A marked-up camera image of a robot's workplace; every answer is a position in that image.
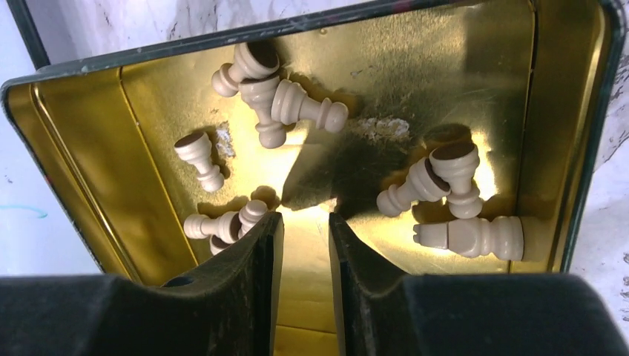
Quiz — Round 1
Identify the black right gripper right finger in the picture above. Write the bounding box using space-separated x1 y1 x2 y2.
329 213 628 355

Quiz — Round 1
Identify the small whiteboard with stand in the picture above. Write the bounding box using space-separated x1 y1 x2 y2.
1 1 100 276

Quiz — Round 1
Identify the gold tin with white pieces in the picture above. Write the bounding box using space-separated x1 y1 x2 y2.
1 1 626 355

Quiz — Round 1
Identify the white chess piece in tin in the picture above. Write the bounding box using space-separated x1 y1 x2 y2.
429 142 483 219

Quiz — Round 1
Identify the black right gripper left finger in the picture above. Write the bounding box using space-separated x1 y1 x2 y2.
1 212 284 355

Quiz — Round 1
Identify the white pawn in tin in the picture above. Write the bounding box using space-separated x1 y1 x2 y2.
174 131 225 192
211 41 280 97
271 79 349 133

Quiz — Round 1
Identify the white chess piece lying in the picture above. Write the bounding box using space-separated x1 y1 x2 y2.
239 75 286 149

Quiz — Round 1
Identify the white rook lying in tin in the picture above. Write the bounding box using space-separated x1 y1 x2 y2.
413 216 524 261

